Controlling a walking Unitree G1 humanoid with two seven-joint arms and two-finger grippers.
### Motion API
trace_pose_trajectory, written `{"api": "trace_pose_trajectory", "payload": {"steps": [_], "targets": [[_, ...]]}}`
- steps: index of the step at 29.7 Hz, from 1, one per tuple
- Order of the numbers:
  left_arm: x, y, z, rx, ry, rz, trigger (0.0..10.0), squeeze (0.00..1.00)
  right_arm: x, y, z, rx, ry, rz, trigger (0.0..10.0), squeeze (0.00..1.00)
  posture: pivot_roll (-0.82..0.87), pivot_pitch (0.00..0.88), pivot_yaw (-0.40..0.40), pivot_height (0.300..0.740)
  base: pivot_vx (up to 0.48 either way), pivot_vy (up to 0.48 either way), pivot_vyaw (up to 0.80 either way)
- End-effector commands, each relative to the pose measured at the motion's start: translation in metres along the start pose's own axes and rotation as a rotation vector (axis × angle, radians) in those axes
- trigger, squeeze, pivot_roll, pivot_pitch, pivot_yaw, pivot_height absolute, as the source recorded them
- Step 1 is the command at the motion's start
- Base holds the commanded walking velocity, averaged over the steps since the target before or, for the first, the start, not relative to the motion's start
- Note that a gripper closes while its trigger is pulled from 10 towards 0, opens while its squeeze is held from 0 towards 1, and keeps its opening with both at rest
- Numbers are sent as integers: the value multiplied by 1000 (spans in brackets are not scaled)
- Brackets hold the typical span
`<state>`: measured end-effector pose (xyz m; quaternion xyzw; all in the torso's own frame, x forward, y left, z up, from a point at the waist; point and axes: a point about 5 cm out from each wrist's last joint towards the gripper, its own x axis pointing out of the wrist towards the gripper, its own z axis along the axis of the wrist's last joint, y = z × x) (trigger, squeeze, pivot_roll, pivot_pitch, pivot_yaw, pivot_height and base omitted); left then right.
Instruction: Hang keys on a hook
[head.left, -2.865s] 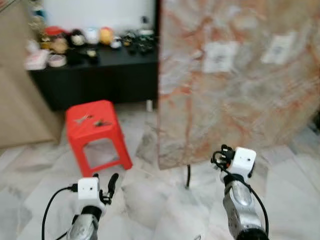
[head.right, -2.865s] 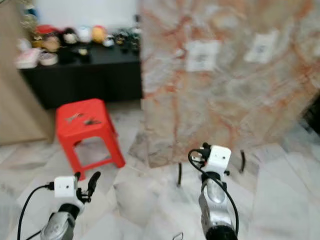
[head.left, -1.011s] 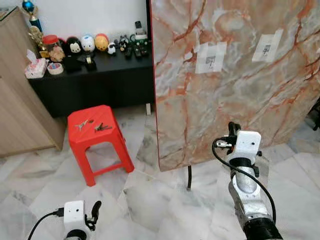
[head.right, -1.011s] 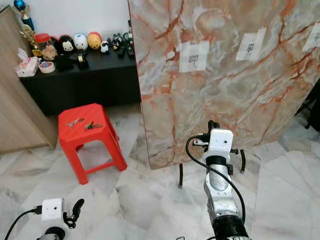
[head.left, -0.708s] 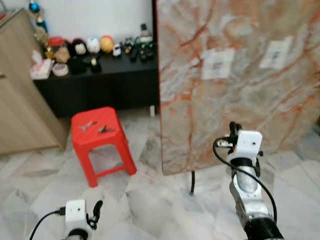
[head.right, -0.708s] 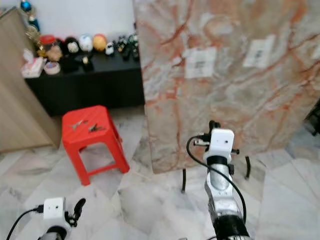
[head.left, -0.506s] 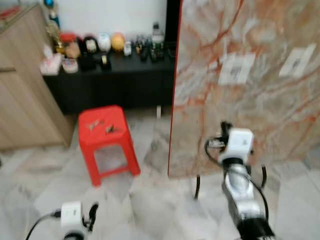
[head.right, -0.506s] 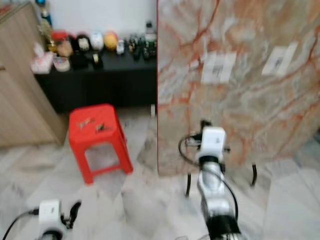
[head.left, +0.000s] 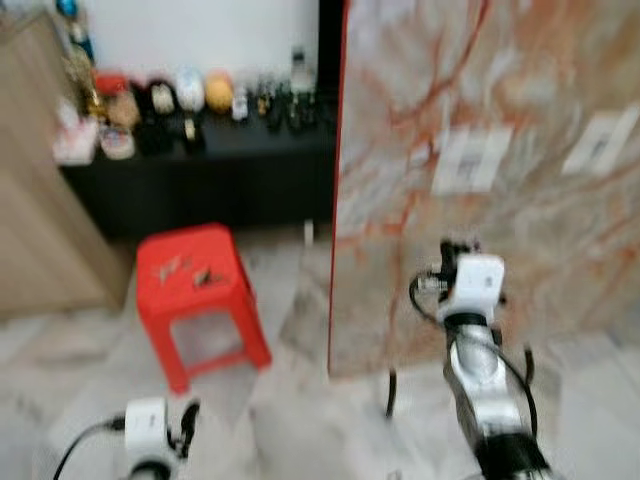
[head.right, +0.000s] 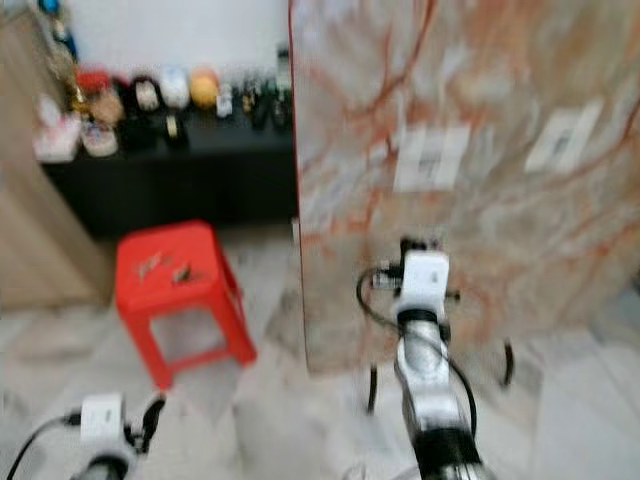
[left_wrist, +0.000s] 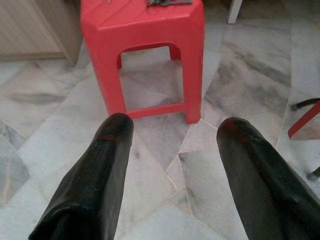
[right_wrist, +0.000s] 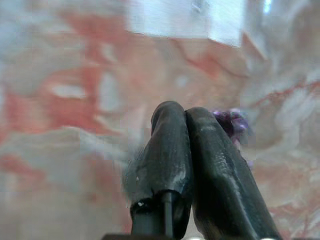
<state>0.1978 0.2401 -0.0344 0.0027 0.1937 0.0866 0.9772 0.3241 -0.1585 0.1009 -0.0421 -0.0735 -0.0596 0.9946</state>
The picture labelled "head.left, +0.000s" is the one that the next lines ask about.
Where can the light wooden cabinet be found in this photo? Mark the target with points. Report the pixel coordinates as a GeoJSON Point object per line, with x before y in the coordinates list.
{"type": "Point", "coordinates": [40, 220]}

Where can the hanging ornament with blue bead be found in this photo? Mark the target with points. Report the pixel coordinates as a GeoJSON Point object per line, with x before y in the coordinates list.
{"type": "Point", "coordinates": [68, 8]}

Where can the golden ornament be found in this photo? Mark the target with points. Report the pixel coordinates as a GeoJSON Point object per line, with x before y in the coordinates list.
{"type": "Point", "coordinates": [85, 75]}

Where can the tape roll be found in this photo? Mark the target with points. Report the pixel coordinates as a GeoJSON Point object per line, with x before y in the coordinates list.
{"type": "Point", "coordinates": [105, 143]}

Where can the red-lidded jar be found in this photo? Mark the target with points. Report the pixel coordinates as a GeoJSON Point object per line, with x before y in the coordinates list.
{"type": "Point", "coordinates": [112, 84]}

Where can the white round figurine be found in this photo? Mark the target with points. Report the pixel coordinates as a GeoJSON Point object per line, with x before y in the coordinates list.
{"type": "Point", "coordinates": [190, 90]}

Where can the small black white figurine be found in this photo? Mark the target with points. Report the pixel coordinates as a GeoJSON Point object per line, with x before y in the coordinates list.
{"type": "Point", "coordinates": [240, 105]}

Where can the bunch of keys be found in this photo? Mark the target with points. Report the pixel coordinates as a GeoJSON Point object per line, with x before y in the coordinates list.
{"type": "Point", "coordinates": [208, 275]}

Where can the black curved hook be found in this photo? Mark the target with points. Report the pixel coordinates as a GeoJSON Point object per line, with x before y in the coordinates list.
{"type": "Point", "coordinates": [528, 365]}
{"type": "Point", "coordinates": [391, 395]}

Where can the white label sticker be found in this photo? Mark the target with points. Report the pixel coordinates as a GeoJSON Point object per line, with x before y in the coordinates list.
{"type": "Point", "coordinates": [600, 145]}
{"type": "Point", "coordinates": [470, 160]}

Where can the red-veined marble slab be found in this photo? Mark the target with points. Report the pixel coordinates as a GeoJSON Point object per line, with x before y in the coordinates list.
{"type": "Point", "coordinates": [540, 260]}

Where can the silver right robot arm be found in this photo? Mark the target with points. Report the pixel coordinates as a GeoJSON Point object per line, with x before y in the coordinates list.
{"type": "Point", "coordinates": [480, 375]}

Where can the orange round figurine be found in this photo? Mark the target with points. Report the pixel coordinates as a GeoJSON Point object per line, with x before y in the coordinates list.
{"type": "Point", "coordinates": [219, 92]}

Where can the clear plastic bottle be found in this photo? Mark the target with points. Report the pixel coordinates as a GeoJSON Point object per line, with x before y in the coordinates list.
{"type": "Point", "coordinates": [298, 70]}

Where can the black low console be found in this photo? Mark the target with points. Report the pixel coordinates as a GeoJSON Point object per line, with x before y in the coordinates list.
{"type": "Point", "coordinates": [200, 190]}

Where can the red plastic stool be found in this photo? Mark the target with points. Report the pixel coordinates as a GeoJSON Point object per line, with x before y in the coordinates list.
{"type": "Point", "coordinates": [200, 300]}

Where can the pink white tissue pack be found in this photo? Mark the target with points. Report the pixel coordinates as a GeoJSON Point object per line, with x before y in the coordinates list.
{"type": "Point", "coordinates": [75, 145]}

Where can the black round doll figurine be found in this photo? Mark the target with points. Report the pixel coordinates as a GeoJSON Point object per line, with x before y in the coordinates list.
{"type": "Point", "coordinates": [155, 98]}

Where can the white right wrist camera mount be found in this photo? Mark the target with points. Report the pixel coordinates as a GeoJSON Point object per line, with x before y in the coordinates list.
{"type": "Point", "coordinates": [478, 285]}

